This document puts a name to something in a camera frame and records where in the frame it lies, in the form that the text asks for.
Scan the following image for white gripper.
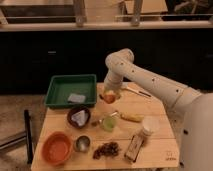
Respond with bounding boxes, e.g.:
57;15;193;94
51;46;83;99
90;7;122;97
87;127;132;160
104;78;122;98

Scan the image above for orange red apple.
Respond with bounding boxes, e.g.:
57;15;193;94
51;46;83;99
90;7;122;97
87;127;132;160
103;94;116;104

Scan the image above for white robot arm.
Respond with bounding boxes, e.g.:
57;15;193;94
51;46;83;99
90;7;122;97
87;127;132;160
104;48;213;171

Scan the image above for green plastic tray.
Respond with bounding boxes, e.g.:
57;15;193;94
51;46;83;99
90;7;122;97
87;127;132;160
45;74;97;109

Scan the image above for grey sponge in tray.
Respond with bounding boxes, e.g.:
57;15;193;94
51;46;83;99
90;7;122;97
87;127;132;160
68;93;86;103

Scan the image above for green plastic cup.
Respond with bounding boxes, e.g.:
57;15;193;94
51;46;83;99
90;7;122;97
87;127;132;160
102;116;116;132

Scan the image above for metal spoon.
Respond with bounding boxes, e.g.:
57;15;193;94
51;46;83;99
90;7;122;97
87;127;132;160
91;111;118;126

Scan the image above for white crumpled paper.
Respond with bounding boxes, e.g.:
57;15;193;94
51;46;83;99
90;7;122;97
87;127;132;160
71;110;87;126

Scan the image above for dark brown bowl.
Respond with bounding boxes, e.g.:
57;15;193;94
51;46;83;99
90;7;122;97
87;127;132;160
67;106;91;129

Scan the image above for dark rectangular box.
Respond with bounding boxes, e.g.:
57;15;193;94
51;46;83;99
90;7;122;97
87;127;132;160
124;134;144;162

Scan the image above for bunch of dark raisins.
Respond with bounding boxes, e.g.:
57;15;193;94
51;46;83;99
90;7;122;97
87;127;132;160
93;142;120;159

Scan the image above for small metal cup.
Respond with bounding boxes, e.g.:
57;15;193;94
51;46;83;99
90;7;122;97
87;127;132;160
75;135;90;152

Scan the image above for orange plastic bowl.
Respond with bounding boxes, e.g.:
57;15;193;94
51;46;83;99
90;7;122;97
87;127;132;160
41;131;73;166

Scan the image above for black metal stand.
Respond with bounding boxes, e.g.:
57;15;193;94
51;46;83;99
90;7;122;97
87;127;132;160
0;110;34;164

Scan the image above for knife with wooden handle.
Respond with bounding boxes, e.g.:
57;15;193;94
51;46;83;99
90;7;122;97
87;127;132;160
122;87;151;98

